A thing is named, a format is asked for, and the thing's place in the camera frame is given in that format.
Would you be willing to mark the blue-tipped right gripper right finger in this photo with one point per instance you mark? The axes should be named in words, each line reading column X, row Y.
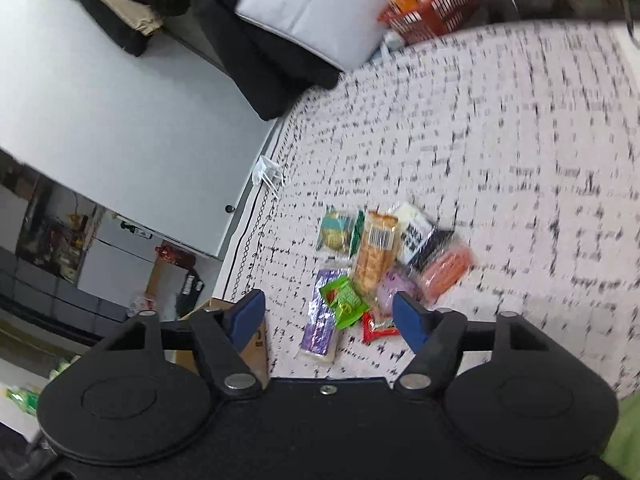
column 435, row 338

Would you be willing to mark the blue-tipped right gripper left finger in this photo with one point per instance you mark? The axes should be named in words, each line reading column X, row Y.
column 220, row 336

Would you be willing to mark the orange pink snack packet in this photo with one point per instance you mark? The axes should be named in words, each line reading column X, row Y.
column 446, row 269

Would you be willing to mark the red candy bar packet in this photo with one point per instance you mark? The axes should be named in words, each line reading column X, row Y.
column 373, row 329

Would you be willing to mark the black white snack packet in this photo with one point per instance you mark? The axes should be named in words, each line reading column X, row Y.
column 420, row 237

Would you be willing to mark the brown cardboard box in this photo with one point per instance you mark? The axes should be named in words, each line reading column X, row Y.
column 254, row 355

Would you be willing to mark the round purple snack packet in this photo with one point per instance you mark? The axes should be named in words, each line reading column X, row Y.
column 395, row 280

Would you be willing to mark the red bottle on floor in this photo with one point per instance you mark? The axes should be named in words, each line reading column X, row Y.
column 175, row 256

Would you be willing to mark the orange cracker packet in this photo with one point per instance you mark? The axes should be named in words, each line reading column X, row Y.
column 376, row 252

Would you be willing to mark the purple snack bar packet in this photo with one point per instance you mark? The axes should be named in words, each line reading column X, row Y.
column 319, row 339

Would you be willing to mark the light green snack packet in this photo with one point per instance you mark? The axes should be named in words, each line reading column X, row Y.
column 343, row 300

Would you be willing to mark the green yellow cookie packet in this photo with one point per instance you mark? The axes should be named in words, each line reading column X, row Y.
column 340, row 231

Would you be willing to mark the white black patterned blanket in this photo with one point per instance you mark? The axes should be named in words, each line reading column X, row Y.
column 524, row 138

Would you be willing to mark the green clothing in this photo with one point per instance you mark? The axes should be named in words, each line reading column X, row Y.
column 623, row 450

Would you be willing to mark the black jacket on chair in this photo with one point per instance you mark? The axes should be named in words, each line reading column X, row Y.
column 270, row 71

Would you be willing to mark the red plastic basket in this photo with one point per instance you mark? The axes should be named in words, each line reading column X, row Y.
column 415, row 21

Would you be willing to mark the light grey tote bag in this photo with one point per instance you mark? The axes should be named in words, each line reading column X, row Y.
column 344, row 33

